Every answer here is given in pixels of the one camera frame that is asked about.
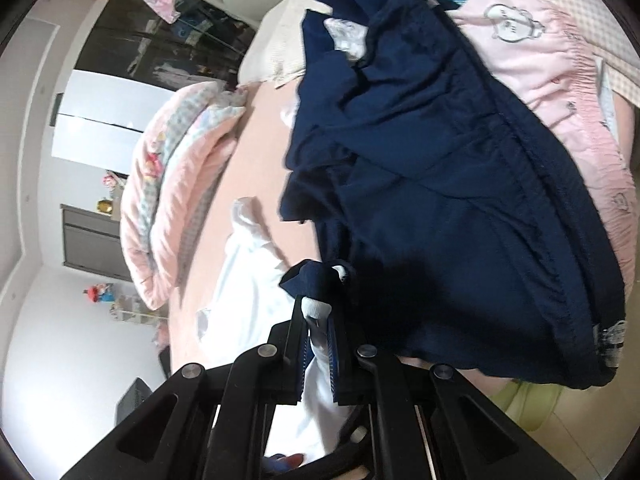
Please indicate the white wardrobe door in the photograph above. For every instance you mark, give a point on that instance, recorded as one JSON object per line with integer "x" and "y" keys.
{"x": 100, "y": 130}

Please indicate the grey cabinet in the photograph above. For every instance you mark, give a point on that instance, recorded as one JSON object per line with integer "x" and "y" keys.
{"x": 95, "y": 245}

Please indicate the dark glass wardrobe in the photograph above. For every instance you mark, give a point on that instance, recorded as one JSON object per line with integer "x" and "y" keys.
{"x": 150, "y": 55}

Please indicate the pink patterned quilt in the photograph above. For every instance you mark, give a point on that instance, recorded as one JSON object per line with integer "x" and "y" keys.
{"x": 150, "y": 210}

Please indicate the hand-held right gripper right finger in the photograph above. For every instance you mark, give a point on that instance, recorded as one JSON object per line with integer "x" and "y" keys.
{"x": 332, "y": 360}

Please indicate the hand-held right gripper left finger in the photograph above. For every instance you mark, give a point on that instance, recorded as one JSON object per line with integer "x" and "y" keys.
{"x": 300, "y": 355}

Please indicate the pink doll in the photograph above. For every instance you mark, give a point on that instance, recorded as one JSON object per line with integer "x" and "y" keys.
{"x": 111, "y": 181}

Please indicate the white shelf rack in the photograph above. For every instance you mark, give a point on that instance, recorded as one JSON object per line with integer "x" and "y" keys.
{"x": 137, "y": 312}

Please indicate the white shirt with navy trim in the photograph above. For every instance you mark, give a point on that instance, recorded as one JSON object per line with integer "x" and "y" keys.
{"x": 250, "y": 310}

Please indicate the red and blue plush toys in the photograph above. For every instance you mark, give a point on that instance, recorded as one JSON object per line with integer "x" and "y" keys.
{"x": 97, "y": 294}

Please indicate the pink printed garment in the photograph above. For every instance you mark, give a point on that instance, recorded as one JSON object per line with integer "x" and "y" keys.
{"x": 550, "y": 85}

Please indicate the navy blue pants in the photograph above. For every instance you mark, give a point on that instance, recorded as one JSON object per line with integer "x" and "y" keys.
{"x": 450, "y": 210}

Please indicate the yellow toy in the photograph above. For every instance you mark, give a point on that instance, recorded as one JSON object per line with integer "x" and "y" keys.
{"x": 105, "y": 206}

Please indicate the green slipper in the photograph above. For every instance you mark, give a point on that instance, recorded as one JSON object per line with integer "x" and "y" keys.
{"x": 530, "y": 405}

